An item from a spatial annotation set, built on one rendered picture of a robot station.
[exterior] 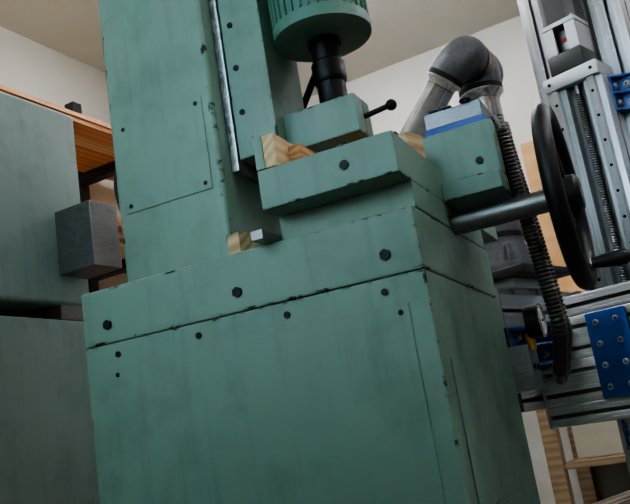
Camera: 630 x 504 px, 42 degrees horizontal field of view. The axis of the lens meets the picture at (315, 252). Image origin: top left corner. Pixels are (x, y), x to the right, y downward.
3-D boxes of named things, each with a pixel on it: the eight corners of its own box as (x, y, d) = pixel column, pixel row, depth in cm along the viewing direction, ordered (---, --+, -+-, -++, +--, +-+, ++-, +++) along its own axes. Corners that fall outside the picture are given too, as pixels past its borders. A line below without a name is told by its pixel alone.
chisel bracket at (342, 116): (362, 137, 135) (353, 91, 137) (287, 161, 141) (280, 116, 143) (377, 149, 142) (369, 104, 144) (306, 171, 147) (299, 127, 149)
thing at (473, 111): (485, 120, 129) (478, 88, 130) (420, 140, 133) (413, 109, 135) (503, 142, 141) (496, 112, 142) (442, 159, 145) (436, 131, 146)
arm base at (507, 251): (496, 285, 203) (488, 247, 205) (550, 269, 193) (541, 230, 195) (462, 283, 192) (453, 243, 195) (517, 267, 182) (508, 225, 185)
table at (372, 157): (467, 149, 104) (458, 106, 106) (261, 210, 116) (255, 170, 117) (546, 229, 159) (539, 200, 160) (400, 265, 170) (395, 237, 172)
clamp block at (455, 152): (501, 169, 126) (489, 115, 128) (418, 192, 131) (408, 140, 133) (520, 189, 139) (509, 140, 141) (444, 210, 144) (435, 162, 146)
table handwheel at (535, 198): (552, 118, 106) (558, 84, 132) (408, 161, 114) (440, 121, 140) (609, 317, 113) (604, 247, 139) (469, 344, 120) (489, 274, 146)
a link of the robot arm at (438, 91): (481, 31, 198) (386, 209, 205) (496, 46, 207) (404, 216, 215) (443, 16, 204) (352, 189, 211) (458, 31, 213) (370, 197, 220)
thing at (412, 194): (416, 206, 112) (411, 179, 113) (282, 243, 120) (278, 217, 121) (485, 249, 148) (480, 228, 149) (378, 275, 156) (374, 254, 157)
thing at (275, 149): (277, 164, 116) (272, 132, 118) (265, 168, 117) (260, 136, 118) (410, 233, 170) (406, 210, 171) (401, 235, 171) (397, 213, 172)
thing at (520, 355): (539, 388, 142) (529, 343, 144) (471, 400, 147) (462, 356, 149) (547, 388, 150) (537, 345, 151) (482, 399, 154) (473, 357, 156)
